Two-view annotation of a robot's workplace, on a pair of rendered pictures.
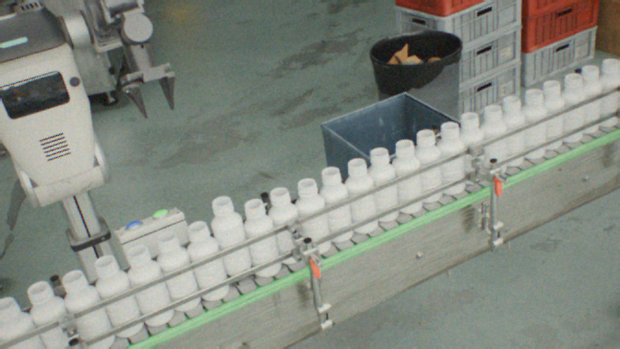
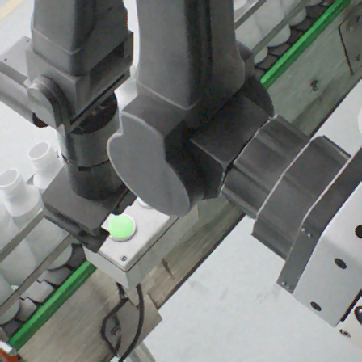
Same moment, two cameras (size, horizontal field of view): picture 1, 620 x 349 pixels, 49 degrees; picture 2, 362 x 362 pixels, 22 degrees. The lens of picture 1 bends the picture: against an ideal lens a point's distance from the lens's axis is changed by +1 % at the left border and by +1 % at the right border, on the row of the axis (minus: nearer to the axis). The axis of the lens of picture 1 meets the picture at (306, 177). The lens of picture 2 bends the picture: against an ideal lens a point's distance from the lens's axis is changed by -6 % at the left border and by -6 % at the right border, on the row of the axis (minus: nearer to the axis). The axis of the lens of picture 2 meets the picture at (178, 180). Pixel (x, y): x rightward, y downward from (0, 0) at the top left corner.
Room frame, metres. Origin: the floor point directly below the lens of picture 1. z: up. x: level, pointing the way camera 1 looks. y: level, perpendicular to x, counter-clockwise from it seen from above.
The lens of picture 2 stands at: (2.13, 0.27, 1.89)
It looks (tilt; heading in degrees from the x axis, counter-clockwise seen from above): 40 degrees down; 171
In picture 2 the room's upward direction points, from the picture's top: 25 degrees counter-clockwise
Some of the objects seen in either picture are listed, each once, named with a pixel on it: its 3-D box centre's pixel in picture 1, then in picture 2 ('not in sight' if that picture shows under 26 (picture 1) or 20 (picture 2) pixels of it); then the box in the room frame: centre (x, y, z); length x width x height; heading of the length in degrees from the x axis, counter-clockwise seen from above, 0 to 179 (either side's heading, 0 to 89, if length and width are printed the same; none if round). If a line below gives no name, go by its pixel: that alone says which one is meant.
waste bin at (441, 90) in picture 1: (419, 105); not in sight; (3.11, -0.63, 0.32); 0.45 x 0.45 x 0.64
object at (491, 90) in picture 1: (459, 86); not in sight; (3.68, -1.00, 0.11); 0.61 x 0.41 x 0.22; 118
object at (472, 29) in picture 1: (458, 15); not in sight; (3.68, -1.00, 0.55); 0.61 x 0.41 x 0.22; 119
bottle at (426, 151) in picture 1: (427, 166); not in sight; (1.28, -0.27, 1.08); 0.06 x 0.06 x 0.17
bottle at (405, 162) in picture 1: (407, 176); not in sight; (1.25, -0.22, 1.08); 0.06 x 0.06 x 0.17
